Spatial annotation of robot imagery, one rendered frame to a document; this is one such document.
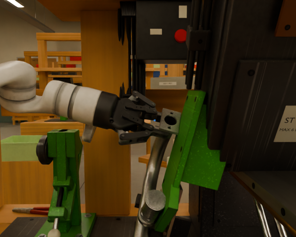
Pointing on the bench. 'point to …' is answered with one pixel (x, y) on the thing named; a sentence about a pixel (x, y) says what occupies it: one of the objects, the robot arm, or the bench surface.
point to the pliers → (33, 210)
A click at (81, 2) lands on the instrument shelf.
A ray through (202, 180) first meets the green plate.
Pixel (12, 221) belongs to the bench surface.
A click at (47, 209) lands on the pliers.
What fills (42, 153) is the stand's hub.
